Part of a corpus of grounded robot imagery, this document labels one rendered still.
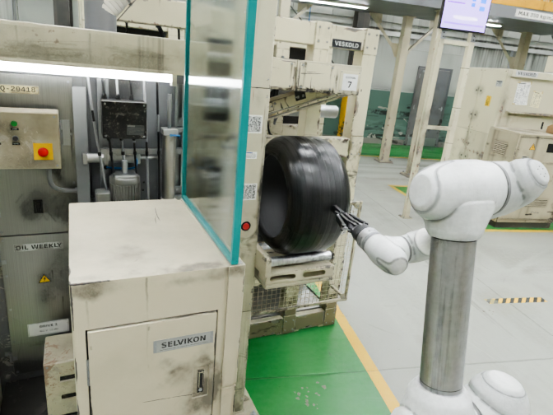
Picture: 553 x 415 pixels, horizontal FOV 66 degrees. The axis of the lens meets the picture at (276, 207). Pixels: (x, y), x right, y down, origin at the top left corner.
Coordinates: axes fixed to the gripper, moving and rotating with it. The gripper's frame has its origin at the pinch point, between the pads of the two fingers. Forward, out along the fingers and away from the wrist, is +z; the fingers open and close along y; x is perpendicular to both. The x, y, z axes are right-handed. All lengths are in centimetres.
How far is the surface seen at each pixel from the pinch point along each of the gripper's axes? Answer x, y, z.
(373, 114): 156, -628, 788
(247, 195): 1.9, 32.1, 22.9
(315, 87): -40, -10, 55
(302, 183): -9.3, 14.0, 9.5
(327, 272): 37.2, -8.3, 7.9
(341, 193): -5.5, -3.6, 5.6
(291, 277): 39.1, 10.0, 9.7
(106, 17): -59, 85, 60
